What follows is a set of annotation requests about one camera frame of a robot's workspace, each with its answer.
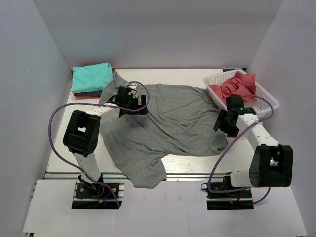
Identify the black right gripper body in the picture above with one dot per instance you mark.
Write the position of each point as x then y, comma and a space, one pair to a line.
222, 123

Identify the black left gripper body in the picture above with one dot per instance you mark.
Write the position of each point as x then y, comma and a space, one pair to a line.
133, 103

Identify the grey t-shirt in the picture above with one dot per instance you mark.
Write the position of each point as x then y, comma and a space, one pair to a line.
180, 122

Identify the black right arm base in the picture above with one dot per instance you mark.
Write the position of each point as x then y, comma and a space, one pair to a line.
228, 201

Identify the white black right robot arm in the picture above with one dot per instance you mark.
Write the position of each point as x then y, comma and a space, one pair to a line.
272, 162

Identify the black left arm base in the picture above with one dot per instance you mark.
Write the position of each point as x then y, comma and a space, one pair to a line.
87, 198

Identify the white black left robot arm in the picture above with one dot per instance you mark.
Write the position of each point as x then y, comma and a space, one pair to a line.
81, 136

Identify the folded teal t-shirt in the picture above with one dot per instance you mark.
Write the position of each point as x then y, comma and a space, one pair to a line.
106, 65

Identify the crumpled pink t-shirt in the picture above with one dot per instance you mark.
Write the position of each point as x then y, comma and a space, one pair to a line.
239, 84

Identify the white plastic basket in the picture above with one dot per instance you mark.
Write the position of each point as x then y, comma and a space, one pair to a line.
260, 106

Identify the folded red t-shirt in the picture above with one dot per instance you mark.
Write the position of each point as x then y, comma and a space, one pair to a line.
84, 95

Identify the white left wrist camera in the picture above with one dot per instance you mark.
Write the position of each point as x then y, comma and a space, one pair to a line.
133, 89

